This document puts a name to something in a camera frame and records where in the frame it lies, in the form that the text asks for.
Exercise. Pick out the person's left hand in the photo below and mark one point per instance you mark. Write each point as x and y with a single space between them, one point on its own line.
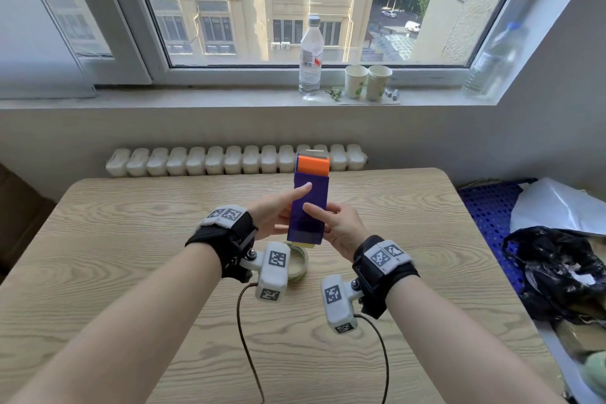
272 216

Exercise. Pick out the person's right hand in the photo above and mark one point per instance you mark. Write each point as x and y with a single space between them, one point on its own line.
344 231

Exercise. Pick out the person's left thumb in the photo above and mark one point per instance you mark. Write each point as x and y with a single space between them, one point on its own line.
299 192

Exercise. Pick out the person's right thumb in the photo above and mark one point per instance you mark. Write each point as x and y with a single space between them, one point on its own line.
316 213

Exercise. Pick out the purple box with orange insert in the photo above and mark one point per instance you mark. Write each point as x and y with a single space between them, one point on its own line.
310 181

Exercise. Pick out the person's left forearm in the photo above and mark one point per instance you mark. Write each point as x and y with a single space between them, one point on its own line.
113 328

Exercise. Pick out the person's right forearm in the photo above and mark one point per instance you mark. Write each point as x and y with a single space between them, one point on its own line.
454 347

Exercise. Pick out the clear tape roll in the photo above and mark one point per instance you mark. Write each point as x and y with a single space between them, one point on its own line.
299 266

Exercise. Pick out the white radiator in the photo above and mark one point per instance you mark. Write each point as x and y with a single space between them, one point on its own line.
213 161

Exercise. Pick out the small green twig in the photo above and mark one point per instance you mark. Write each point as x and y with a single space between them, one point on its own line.
334 93

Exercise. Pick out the paper cup green print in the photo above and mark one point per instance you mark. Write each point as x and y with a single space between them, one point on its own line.
356 81
378 83

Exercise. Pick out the clear water bottle red label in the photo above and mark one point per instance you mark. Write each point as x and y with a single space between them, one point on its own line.
311 63

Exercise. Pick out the white windowsill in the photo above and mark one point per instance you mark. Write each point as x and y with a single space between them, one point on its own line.
189 97

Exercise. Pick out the blue plastic crate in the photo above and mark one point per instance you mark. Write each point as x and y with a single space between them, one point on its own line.
487 214

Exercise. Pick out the clear plastic water bottle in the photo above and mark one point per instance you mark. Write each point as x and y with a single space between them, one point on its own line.
494 60

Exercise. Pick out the white plastic sheet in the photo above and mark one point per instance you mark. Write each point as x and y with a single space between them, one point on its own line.
558 207

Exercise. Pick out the black plastic bag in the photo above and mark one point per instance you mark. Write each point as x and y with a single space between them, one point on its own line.
554 271

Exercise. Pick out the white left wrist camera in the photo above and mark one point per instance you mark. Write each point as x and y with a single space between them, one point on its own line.
273 276

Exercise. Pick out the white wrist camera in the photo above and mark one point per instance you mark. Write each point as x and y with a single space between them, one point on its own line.
273 276
337 299

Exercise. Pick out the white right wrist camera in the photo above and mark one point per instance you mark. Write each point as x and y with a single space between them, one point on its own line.
337 299

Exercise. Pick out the white window frame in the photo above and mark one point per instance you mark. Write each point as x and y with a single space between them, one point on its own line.
123 39

